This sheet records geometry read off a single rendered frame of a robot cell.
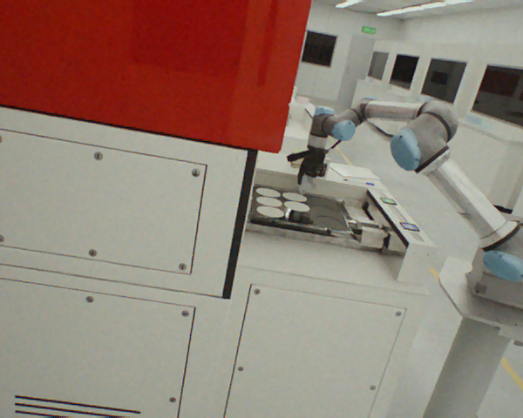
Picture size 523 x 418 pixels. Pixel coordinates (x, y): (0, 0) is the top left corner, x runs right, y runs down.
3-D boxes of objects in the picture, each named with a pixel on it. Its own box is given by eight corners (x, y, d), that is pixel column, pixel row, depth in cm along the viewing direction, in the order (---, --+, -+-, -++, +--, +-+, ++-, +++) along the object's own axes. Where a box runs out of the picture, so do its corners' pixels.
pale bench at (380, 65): (362, 120, 1177) (383, 38, 1106) (348, 110, 1345) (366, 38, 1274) (402, 127, 1185) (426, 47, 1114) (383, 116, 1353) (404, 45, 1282)
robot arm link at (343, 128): (361, 112, 163) (341, 105, 172) (337, 129, 161) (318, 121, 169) (365, 130, 168) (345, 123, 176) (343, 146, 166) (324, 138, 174)
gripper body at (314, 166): (314, 179, 178) (322, 150, 174) (296, 173, 183) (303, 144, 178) (324, 178, 184) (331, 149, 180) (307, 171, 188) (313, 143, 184)
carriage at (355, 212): (359, 245, 162) (362, 238, 161) (341, 209, 196) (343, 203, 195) (381, 248, 162) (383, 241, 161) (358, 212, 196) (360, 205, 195)
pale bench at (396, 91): (385, 138, 972) (414, 39, 901) (365, 123, 1140) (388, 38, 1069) (433, 146, 980) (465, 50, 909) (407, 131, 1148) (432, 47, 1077)
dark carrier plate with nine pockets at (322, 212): (252, 216, 157) (253, 215, 156) (252, 185, 189) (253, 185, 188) (349, 232, 159) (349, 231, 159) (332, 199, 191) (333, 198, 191)
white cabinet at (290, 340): (197, 461, 166) (234, 266, 137) (216, 312, 257) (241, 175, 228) (366, 482, 171) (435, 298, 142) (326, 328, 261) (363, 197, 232)
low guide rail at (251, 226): (244, 230, 163) (245, 222, 162) (244, 228, 165) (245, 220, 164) (377, 252, 167) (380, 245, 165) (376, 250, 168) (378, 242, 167)
